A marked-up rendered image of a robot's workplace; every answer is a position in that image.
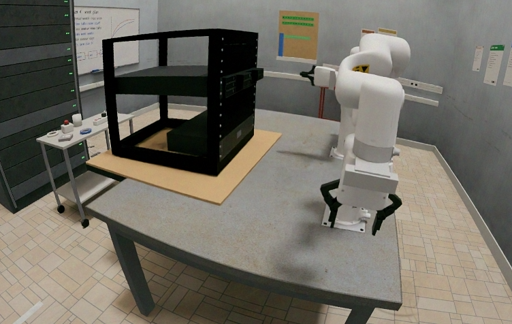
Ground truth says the black rack frame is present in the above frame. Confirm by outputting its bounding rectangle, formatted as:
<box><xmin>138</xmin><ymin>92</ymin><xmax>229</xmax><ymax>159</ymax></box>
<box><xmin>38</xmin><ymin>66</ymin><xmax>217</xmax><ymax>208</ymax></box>
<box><xmin>102</xmin><ymin>29</ymin><xmax>258</xmax><ymax>176</ymax></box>

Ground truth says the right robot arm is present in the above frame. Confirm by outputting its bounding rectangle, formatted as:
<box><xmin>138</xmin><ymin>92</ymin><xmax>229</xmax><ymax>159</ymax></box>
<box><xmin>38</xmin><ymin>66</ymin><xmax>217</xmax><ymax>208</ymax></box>
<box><xmin>329</xmin><ymin>70</ymin><xmax>356</xmax><ymax>158</ymax></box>

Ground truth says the tan flat board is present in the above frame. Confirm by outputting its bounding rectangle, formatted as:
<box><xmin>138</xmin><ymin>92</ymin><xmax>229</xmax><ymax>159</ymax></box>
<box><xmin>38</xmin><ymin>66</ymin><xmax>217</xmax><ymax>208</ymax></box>
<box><xmin>86</xmin><ymin>127</ymin><xmax>282</xmax><ymax>206</ymax></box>

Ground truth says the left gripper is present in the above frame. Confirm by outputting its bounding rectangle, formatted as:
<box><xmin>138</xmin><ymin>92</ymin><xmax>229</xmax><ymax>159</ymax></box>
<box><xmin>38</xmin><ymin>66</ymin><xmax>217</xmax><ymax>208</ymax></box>
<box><xmin>320</xmin><ymin>149</ymin><xmax>402</xmax><ymax>236</ymax></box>

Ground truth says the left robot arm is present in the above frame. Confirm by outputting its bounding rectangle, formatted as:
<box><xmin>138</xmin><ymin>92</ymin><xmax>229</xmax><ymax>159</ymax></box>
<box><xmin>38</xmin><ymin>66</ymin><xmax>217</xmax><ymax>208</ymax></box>
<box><xmin>335</xmin><ymin>33</ymin><xmax>411</xmax><ymax>227</ymax></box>

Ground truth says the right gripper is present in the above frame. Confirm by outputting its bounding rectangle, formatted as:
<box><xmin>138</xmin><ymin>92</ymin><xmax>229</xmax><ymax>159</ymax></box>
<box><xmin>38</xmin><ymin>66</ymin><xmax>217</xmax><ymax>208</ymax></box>
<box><xmin>300</xmin><ymin>65</ymin><xmax>335</xmax><ymax>87</ymax></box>

